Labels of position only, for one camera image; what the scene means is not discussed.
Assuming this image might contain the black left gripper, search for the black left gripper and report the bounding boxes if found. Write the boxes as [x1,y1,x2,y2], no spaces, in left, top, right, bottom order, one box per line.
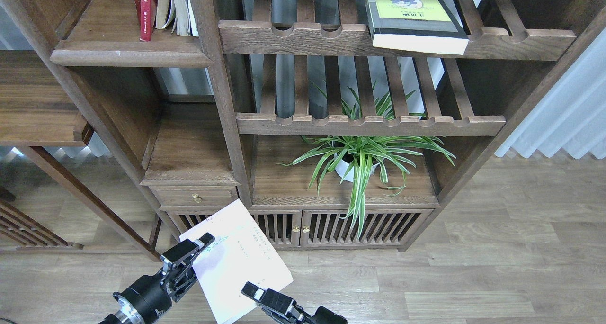
[100,233,215,324]

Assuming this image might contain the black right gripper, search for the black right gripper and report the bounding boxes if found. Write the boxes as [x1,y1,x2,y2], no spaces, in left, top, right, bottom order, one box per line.
[241,281,348,324]

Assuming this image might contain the pale lavender book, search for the pale lavender book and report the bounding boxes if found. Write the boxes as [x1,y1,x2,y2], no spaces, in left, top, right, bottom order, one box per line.
[179,199,294,324]

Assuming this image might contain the red book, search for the red book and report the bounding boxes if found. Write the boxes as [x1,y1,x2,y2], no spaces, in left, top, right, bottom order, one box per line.
[134,0,157,42]

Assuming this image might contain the yellow and grey thick book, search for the yellow and grey thick book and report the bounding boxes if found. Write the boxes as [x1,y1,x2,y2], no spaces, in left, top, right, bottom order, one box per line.
[365,0,470,55]

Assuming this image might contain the upright white books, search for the upright white books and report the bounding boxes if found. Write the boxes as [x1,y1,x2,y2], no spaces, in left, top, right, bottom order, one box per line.
[171,0,199,37]

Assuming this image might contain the brass drawer knob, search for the brass drawer knob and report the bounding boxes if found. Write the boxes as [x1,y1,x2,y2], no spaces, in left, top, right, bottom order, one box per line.
[191,194,203,204]

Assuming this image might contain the white plant pot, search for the white plant pot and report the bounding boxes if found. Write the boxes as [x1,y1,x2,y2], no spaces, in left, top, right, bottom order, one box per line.
[331,147,356,182]

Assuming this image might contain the spider plant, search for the spider plant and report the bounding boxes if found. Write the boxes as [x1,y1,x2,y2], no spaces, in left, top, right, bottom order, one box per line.
[279,82,457,239]

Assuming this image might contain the dark wooden bookshelf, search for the dark wooden bookshelf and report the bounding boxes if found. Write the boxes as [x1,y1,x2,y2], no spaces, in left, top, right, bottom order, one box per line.
[1,0,605,251]

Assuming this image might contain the upright beige book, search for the upright beige book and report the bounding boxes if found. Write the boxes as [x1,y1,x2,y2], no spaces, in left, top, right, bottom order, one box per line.
[155,0,175,29]

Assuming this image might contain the white curtain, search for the white curtain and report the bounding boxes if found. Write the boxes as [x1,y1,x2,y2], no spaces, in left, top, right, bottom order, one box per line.
[495,31,606,159]

